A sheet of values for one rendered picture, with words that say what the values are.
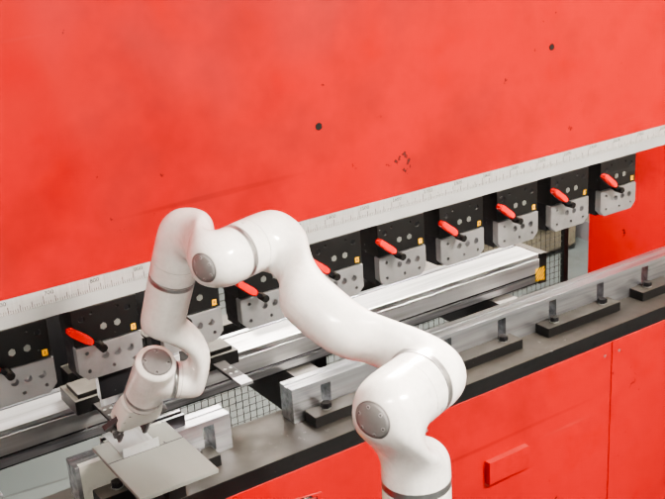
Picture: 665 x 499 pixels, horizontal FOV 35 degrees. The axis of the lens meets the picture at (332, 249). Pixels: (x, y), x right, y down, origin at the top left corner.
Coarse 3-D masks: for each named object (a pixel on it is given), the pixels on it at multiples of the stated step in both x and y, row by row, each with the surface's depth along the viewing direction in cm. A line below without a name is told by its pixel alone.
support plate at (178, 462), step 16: (160, 432) 237; (176, 432) 237; (96, 448) 232; (112, 448) 232; (160, 448) 231; (176, 448) 230; (192, 448) 230; (112, 464) 225; (128, 464) 225; (144, 464) 224; (160, 464) 224; (176, 464) 223; (192, 464) 223; (208, 464) 223; (128, 480) 219; (144, 480) 218; (160, 480) 218; (176, 480) 218; (192, 480) 218; (144, 496) 213
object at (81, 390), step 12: (72, 384) 255; (84, 384) 254; (72, 396) 252; (84, 396) 251; (96, 396) 251; (72, 408) 252; (84, 408) 250; (96, 408) 250; (108, 408) 248; (108, 420) 244
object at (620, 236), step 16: (640, 160) 371; (656, 160) 365; (640, 176) 373; (656, 176) 367; (640, 192) 375; (656, 192) 369; (640, 208) 377; (656, 208) 371; (592, 224) 399; (608, 224) 392; (624, 224) 385; (640, 224) 378; (656, 224) 372; (592, 240) 401; (608, 240) 394; (624, 240) 387; (640, 240) 380; (656, 240) 374; (592, 256) 403; (608, 256) 396; (624, 256) 389
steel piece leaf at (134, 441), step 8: (128, 432) 238; (136, 432) 237; (112, 440) 235; (128, 440) 234; (136, 440) 234; (144, 440) 234; (152, 440) 230; (120, 448) 231; (128, 448) 227; (136, 448) 228; (144, 448) 230
